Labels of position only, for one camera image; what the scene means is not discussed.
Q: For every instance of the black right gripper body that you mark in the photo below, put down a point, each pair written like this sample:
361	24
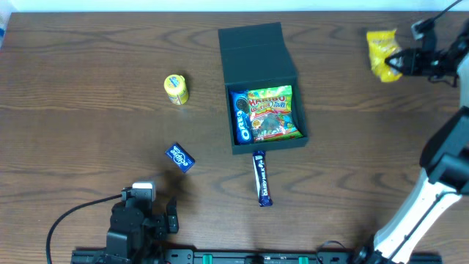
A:
415	62

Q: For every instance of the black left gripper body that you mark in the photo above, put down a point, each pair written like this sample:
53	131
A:
161	223

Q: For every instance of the yellow snack bag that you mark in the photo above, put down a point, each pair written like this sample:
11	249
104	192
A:
383	44

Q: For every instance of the blue Dairy Milk chocolate bar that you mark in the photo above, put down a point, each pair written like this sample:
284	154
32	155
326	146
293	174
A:
260	170

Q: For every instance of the blue Oreo cookie pack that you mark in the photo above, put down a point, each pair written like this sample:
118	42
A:
241	111

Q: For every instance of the Haribo gummy bag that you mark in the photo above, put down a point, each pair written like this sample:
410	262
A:
271	114

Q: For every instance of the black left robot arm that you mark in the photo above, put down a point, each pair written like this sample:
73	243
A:
135	231

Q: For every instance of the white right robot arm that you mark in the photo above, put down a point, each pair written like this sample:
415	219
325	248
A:
443	179

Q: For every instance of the blue Eclipse mints box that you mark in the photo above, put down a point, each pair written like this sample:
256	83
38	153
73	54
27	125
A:
180	157

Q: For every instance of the yellow gum bottle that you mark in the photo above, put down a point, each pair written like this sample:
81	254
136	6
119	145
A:
176	89

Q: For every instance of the dark green open box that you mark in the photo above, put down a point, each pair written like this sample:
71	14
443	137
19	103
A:
255	57

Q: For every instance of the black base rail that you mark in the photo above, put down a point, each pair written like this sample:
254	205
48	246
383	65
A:
187	256

